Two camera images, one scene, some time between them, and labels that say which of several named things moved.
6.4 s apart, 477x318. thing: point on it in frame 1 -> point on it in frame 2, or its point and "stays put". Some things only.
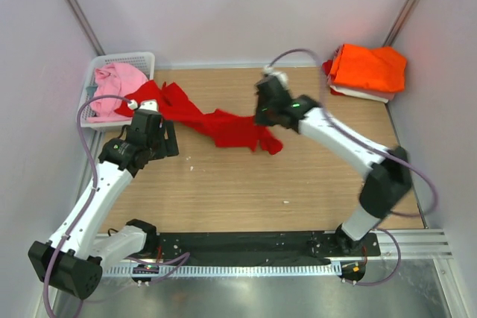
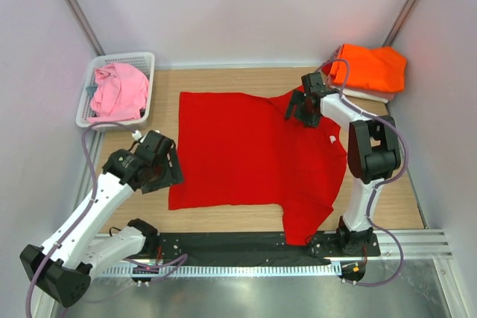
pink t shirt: [116, 80] stays put
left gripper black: [171, 150] -> [174, 171]
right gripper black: [261, 119] -> [297, 97]
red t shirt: [223, 125] -> [240, 150]
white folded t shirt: [354, 93] stays put
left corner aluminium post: [96, 45] stays put
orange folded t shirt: [369, 67] stays put
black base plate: [258, 249] stays put
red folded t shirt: [327, 66] stays put
